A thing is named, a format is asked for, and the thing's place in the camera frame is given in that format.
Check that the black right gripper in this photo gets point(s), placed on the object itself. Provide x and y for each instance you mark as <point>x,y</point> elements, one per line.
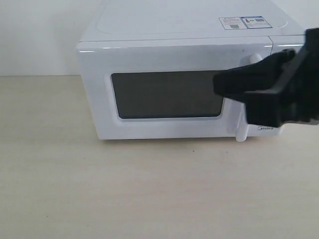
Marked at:
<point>299,85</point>

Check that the white microwave door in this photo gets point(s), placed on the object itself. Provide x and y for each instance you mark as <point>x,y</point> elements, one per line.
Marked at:
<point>163,88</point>

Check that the white microwave oven body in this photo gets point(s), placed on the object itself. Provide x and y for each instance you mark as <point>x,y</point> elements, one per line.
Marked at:
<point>136,20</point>

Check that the blue white label sticker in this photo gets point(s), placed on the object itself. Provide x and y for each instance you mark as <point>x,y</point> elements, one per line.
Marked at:
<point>244,22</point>

